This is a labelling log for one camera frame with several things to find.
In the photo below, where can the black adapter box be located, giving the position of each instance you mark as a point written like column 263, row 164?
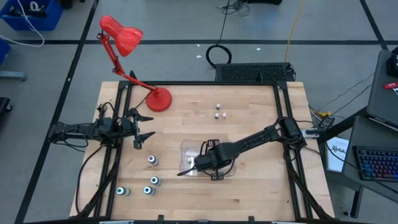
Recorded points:
column 327, row 120

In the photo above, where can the blue storage crate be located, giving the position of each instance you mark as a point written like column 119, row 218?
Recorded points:
column 3, row 53
column 49, row 21

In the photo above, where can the large blue food coloring bottle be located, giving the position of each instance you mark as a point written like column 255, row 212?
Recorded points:
column 148, row 190

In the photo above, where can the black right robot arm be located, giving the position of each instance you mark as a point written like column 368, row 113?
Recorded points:
column 255, row 138

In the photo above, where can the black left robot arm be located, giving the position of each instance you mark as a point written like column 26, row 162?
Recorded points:
column 77, row 129

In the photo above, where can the clear plastic bin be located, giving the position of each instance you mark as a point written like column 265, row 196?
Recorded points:
column 186, row 146

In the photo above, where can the large purple food coloring bottle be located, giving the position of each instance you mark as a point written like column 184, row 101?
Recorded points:
column 151, row 159

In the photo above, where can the black aluminium frame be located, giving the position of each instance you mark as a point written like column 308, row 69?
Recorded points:
column 199, row 83

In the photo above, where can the small red item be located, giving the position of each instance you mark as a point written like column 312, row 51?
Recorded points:
column 391, row 85

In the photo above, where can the black computer tower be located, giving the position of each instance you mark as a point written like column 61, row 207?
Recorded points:
column 252, row 72

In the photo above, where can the black desk device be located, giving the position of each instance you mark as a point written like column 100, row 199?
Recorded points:
column 393, row 62

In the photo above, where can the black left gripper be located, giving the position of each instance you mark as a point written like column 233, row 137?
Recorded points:
column 128, row 127

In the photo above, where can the light gray desk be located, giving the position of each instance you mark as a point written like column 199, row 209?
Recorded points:
column 382, row 99

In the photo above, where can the large green food coloring bottle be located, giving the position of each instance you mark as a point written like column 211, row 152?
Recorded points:
column 121, row 191

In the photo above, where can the red desk lamp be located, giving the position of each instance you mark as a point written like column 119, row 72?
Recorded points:
column 126, row 37

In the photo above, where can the dark gray desk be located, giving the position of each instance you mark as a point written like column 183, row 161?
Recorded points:
column 373, row 133

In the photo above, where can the gray hub box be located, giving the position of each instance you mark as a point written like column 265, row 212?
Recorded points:
column 311, row 132

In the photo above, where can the printed paper sheet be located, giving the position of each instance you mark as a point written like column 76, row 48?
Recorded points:
column 335, row 155

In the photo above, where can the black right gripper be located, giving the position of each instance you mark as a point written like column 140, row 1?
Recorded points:
column 206, row 160

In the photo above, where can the backlit black keyboard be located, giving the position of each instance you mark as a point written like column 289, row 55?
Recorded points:
column 377, row 163

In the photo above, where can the gray stand base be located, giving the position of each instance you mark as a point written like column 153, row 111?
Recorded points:
column 12, row 75

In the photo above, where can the large black food coloring bottle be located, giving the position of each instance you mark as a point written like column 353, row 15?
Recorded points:
column 155, row 180

